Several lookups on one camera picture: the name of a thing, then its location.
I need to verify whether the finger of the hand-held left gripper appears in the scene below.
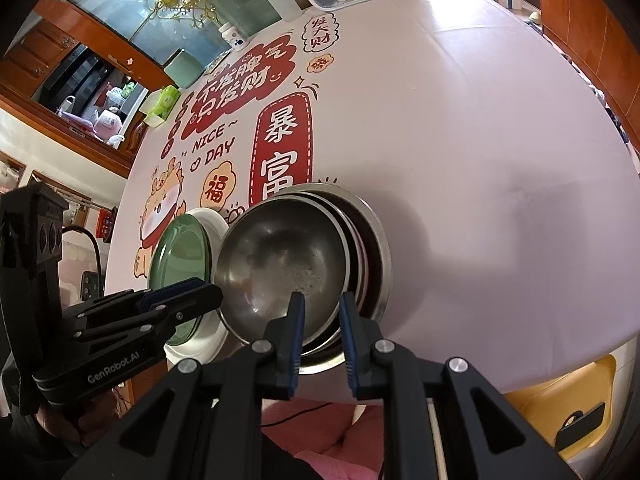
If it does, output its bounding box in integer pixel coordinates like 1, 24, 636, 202
62, 277, 224, 323
72, 310, 201, 348

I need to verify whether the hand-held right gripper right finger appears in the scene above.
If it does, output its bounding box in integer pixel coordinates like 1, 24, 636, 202
339, 291, 581, 480

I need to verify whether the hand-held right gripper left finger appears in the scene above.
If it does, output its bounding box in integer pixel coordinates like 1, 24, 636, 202
62, 291, 306, 480

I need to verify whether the green plate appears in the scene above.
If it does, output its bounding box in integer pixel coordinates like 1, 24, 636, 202
147, 212, 211, 347

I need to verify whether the white plate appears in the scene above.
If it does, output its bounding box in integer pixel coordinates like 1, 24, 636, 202
165, 207, 236, 367

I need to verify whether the pink steel-lined bowl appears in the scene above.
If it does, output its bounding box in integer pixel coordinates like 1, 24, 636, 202
212, 194, 352, 352
272, 187, 373, 361

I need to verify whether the large steel bowl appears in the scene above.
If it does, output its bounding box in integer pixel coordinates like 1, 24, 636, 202
277, 182, 392, 376

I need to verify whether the person's left hand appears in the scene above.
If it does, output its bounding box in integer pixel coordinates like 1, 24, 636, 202
36, 390, 126, 448

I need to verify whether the person's pink clothing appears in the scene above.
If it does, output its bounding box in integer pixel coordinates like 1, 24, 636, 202
260, 400, 388, 480

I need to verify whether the pink rice cooker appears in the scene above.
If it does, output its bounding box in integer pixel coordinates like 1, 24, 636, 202
94, 109, 126, 136

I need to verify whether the green tissue box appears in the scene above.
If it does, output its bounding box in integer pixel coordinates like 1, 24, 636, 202
142, 85, 182, 128

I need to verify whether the yellow chair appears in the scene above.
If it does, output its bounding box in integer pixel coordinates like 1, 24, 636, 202
502, 354, 632, 461

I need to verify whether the mint green canister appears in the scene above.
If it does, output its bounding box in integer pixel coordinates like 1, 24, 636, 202
164, 50, 206, 88

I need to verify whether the glass sliding door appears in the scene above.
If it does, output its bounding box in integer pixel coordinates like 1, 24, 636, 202
50, 0, 321, 81

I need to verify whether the white pill bottle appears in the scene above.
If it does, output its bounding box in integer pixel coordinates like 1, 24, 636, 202
217, 22, 246, 50

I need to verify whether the clear squeeze bottle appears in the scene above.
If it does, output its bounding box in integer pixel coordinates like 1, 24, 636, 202
250, 0, 301, 23

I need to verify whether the wooden storage cabinet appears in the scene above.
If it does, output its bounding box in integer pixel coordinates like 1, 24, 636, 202
537, 0, 640, 116

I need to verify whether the black cable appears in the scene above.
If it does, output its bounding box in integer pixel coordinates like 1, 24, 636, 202
62, 225, 106, 293

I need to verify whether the wooden kitchen wall cabinet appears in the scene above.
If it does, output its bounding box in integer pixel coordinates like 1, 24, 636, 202
2, 17, 81, 86

